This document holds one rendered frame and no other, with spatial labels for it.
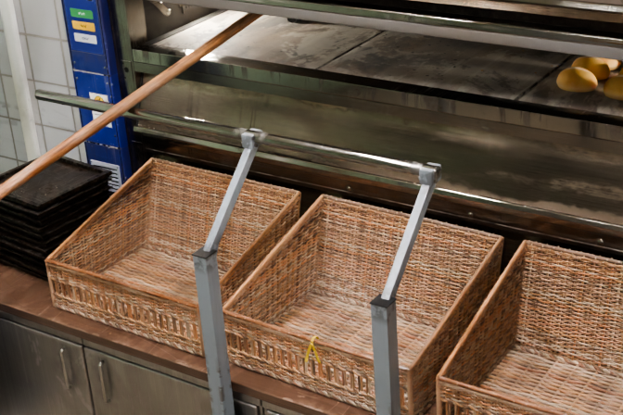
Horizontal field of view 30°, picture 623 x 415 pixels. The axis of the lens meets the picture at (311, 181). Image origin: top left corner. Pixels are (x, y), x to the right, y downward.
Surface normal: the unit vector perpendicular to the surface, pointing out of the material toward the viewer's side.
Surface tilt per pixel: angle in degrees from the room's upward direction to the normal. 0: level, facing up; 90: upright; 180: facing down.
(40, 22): 90
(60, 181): 0
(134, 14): 90
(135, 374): 90
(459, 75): 0
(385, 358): 90
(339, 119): 70
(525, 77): 0
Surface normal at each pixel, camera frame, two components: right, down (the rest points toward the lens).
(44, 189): -0.07, -0.91
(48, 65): -0.55, 0.38
